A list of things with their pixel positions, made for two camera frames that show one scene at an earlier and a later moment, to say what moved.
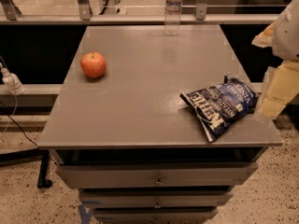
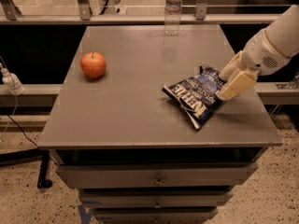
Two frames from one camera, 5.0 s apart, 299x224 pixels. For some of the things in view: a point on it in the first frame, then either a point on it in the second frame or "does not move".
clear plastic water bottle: (173, 10) does not move
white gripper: (288, 36) -> (261, 55)
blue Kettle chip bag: (220, 106) -> (196, 94)
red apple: (93, 64) does not move
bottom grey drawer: (154, 215) does not move
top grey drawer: (161, 175) does not move
